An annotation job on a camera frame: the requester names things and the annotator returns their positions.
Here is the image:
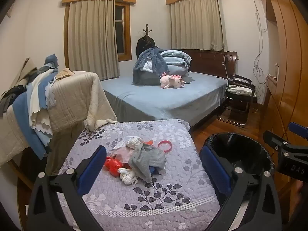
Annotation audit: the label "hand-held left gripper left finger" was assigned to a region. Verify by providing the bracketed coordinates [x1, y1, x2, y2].
[26, 146, 107, 231]

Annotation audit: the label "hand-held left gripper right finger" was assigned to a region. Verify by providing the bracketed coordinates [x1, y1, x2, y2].
[199, 144, 282, 231]

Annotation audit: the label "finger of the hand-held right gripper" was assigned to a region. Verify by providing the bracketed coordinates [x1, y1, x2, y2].
[263, 130, 293, 152]
[288, 122, 308, 136]

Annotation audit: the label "bin with black bag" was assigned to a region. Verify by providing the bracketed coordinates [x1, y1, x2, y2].
[200, 132, 275, 181]

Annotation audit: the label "red plastic bag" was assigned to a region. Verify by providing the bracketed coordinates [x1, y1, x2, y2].
[104, 156, 124, 176]

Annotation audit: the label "pink cloth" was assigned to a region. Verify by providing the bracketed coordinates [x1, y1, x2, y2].
[110, 147, 135, 164]

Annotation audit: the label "white crumpled tissue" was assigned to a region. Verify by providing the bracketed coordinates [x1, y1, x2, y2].
[117, 168, 139, 186]

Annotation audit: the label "olive hanging cloth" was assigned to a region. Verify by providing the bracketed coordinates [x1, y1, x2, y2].
[44, 119, 93, 176]

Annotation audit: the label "black metal chair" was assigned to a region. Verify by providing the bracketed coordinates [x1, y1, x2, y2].
[217, 74, 257, 127]

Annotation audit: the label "purple floral quilt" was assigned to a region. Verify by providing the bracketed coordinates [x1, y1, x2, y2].
[56, 119, 220, 231]

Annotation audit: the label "pale chair cushion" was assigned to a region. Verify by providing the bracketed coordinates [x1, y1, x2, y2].
[227, 85, 256, 95]

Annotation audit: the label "small blue object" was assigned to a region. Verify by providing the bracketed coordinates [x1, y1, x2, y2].
[149, 166, 166, 176]

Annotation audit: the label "wooden wardrobe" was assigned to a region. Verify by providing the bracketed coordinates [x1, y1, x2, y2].
[262, 0, 308, 193]

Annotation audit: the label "beige quilted blanket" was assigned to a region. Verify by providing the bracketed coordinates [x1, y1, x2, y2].
[0, 70, 120, 165]

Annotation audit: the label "blue white scalloped cloths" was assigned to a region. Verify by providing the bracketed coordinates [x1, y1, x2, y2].
[12, 69, 59, 159]

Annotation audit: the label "bed with blue sheet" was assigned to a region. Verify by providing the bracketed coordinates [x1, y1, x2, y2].
[100, 71, 228, 131]

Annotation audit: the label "dark wooden headboard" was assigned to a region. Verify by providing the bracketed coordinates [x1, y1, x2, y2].
[179, 49, 238, 80]

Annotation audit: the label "pink plush toy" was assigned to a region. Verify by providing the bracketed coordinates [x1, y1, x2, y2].
[160, 72, 186, 89]

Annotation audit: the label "tan crumpled cloth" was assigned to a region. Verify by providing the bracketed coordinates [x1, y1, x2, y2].
[55, 68, 74, 80]

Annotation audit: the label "dark grey cloth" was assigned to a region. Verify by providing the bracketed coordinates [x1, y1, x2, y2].
[0, 85, 27, 118]

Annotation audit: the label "stack of folded blue bedding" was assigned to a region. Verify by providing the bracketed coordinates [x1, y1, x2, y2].
[132, 49, 193, 86]

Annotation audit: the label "blue-grey cloth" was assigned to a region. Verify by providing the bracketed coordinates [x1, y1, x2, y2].
[36, 54, 59, 74]

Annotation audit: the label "blue-grey fleece robe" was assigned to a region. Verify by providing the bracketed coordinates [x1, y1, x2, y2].
[133, 47, 169, 85]

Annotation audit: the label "beige curtain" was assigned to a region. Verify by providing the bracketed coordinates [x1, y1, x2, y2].
[68, 0, 121, 80]
[170, 0, 228, 52]

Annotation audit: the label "dark hanging coat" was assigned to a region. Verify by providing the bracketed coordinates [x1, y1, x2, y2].
[136, 37, 157, 60]

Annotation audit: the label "wooden framed window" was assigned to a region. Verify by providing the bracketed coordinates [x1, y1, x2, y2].
[64, 2, 132, 62]

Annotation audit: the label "wooden coat rack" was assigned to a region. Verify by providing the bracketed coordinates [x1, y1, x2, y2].
[138, 24, 156, 49]

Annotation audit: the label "pink tape ring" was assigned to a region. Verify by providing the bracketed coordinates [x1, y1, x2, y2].
[157, 140, 173, 153]

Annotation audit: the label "wooden furniture frame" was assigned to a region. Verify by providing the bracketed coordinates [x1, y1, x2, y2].
[7, 159, 35, 190]

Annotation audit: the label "hanging white cables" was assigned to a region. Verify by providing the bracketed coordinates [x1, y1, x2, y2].
[251, 0, 269, 99]

